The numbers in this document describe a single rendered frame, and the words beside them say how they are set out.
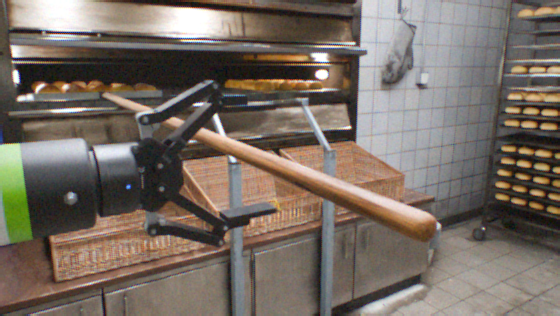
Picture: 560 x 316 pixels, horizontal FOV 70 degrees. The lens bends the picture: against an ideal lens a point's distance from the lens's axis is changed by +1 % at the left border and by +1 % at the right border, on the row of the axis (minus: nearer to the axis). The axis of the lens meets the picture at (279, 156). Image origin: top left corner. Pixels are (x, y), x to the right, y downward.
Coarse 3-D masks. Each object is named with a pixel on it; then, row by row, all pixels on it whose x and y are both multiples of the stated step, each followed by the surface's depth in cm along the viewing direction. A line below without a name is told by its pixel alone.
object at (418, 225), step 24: (168, 120) 101; (216, 144) 77; (240, 144) 70; (264, 168) 62; (288, 168) 57; (312, 192) 52; (336, 192) 48; (360, 192) 45; (384, 216) 41; (408, 216) 39
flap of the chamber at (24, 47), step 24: (24, 48) 155; (48, 48) 158; (72, 48) 162; (96, 48) 165; (120, 48) 169; (144, 48) 174; (168, 48) 179; (192, 48) 185; (216, 48) 191; (240, 48) 197; (264, 48) 204; (288, 48) 212
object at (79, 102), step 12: (156, 96) 198; (168, 96) 198; (252, 96) 222; (264, 96) 226; (276, 96) 230; (288, 96) 234; (300, 96) 238; (312, 96) 243; (324, 96) 248; (336, 96) 252; (348, 96) 258; (24, 108) 167; (36, 108) 169; (48, 108) 172
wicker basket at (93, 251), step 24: (120, 216) 187; (144, 216) 193; (168, 216) 198; (192, 216) 162; (72, 240) 140; (96, 240) 144; (120, 240) 149; (144, 240) 172; (168, 240) 173; (72, 264) 152; (96, 264) 152; (120, 264) 151
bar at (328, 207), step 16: (16, 112) 135; (32, 112) 137; (48, 112) 140; (64, 112) 142; (80, 112) 145; (96, 112) 147; (112, 112) 150; (128, 112) 154; (304, 112) 195; (240, 176) 158; (240, 192) 160; (240, 240) 164; (240, 256) 165; (240, 272) 167; (240, 288) 168; (240, 304) 170; (320, 304) 200
